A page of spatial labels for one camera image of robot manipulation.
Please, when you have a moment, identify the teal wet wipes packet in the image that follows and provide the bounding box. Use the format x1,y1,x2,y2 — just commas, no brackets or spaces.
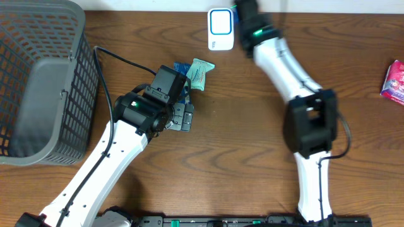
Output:
186,58,215,91

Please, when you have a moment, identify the blue snack packet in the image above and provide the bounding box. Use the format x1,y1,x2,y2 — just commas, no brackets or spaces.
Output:
174,62,191,104

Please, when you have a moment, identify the purple sanitary pad pack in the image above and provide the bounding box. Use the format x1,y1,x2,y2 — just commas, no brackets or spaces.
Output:
380,60,403,105

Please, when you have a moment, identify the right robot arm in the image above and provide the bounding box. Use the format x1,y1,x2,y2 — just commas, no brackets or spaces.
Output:
235,0,337,226

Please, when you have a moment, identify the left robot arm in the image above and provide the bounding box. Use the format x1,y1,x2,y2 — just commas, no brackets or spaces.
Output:
16,92,194,227

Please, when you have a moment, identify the grey plastic mesh basket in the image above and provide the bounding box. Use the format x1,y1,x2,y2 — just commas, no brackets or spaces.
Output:
1,1,98,166

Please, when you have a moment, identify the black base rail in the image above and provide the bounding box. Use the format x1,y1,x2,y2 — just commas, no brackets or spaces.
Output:
132,214,372,227

